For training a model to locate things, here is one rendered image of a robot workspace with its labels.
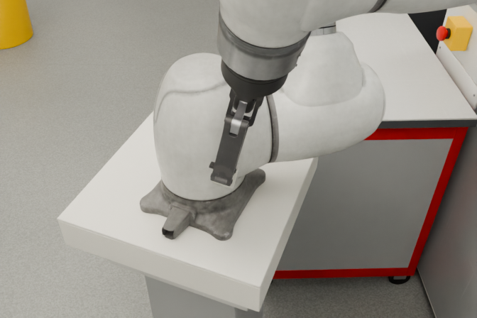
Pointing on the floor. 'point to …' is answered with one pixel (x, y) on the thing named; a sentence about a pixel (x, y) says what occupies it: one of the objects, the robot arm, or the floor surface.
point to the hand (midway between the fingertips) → (238, 138)
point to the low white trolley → (383, 165)
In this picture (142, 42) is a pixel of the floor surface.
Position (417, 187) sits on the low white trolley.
